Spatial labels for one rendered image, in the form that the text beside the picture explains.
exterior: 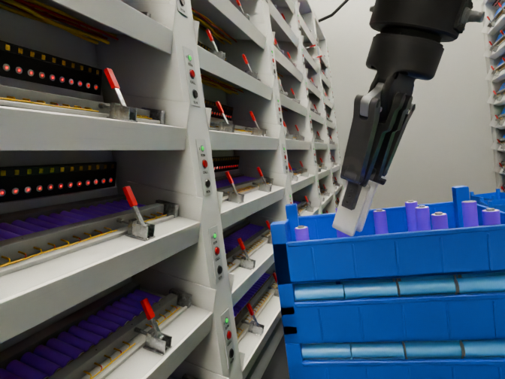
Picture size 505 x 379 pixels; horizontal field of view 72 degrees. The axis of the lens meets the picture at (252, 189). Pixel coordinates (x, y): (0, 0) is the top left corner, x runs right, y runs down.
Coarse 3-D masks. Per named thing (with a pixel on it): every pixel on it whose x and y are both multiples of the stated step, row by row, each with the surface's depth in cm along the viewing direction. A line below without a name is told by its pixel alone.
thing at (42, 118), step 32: (0, 64) 53; (32, 64) 58; (64, 64) 63; (0, 96) 43; (32, 96) 47; (64, 96) 51; (96, 96) 72; (128, 96) 74; (0, 128) 36; (32, 128) 39; (64, 128) 43; (96, 128) 48; (128, 128) 54; (160, 128) 62
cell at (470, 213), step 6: (462, 204) 49; (468, 204) 48; (474, 204) 48; (462, 210) 49; (468, 210) 48; (474, 210) 48; (468, 216) 48; (474, 216) 48; (468, 222) 48; (474, 222) 48
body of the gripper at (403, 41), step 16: (400, 32) 36; (384, 48) 36; (400, 48) 35; (416, 48) 35; (432, 48) 35; (368, 64) 39; (384, 64) 36; (400, 64) 36; (416, 64) 35; (432, 64) 36; (384, 80) 37; (400, 80) 38; (384, 96) 37; (384, 112) 38
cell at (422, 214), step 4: (416, 208) 50; (420, 208) 50; (424, 208) 49; (428, 208) 50; (416, 212) 50; (420, 212) 50; (424, 212) 49; (428, 212) 50; (416, 216) 50; (420, 216) 50; (424, 216) 49; (428, 216) 50; (416, 220) 50; (420, 220) 50; (424, 220) 49; (428, 220) 50; (416, 224) 51; (420, 224) 50; (424, 224) 50; (428, 224) 50; (420, 228) 50; (424, 228) 50; (428, 228) 50
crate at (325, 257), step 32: (288, 224) 61; (320, 224) 63; (448, 224) 59; (480, 224) 52; (288, 256) 45; (320, 256) 44; (352, 256) 43; (384, 256) 42; (416, 256) 41; (448, 256) 41; (480, 256) 40
